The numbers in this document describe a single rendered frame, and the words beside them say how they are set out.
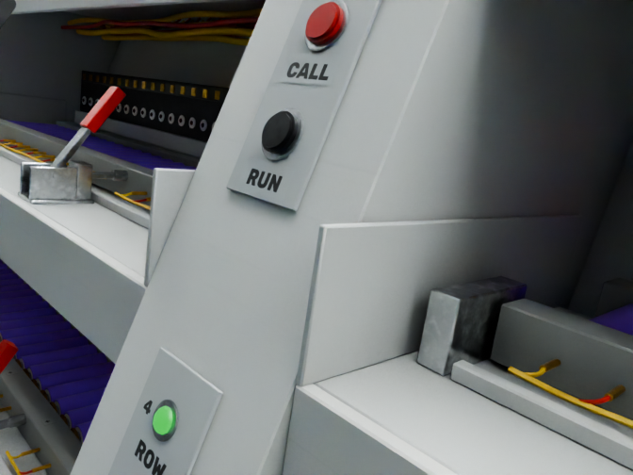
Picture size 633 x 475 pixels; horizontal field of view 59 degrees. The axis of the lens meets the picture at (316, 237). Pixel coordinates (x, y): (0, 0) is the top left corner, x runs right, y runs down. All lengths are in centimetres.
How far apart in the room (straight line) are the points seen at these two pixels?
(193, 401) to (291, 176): 8
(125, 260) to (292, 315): 12
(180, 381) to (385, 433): 8
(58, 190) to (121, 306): 15
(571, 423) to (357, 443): 6
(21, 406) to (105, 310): 20
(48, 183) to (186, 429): 23
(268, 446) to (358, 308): 5
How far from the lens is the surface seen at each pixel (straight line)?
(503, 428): 18
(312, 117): 20
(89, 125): 41
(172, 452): 21
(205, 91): 57
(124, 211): 38
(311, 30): 22
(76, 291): 31
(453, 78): 20
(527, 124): 25
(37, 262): 37
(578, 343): 21
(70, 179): 41
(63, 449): 42
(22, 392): 49
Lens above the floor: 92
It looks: 2 degrees up
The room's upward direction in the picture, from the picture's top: 22 degrees clockwise
